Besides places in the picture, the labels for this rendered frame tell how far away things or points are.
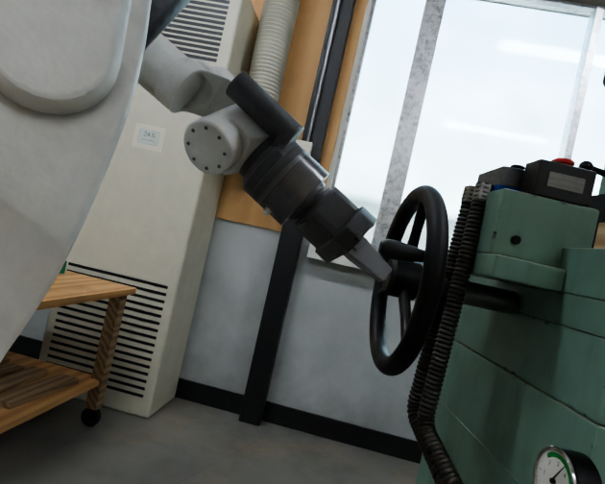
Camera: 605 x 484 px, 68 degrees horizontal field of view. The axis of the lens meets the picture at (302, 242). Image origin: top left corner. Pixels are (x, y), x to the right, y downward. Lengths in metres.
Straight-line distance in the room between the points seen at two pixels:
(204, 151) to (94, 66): 0.33
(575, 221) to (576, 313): 0.13
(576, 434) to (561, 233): 0.25
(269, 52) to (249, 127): 1.55
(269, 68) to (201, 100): 1.44
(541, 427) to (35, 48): 0.64
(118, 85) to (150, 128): 1.77
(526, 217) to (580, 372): 0.20
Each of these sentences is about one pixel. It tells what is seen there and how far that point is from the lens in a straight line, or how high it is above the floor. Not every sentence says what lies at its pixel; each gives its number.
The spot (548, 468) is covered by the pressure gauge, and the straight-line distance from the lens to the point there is 0.55.
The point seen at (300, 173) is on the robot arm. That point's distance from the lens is 0.53.
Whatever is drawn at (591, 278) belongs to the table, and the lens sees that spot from 0.63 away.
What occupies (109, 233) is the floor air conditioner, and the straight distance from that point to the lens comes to 2.01.
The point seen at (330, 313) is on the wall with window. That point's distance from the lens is 2.07.
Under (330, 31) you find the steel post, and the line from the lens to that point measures 2.18.
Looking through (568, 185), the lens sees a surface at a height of 0.98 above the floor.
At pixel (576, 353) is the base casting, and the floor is 0.77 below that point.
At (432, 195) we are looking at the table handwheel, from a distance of 0.64.
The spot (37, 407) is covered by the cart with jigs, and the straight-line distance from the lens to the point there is 1.63.
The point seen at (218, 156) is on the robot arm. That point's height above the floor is 0.90.
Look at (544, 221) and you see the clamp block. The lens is 0.68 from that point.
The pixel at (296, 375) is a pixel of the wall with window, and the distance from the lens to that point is 2.14.
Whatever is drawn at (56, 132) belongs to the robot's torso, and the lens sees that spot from 0.22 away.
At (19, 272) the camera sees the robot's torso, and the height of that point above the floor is 0.79.
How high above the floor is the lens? 0.83
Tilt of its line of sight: level
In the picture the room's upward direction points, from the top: 13 degrees clockwise
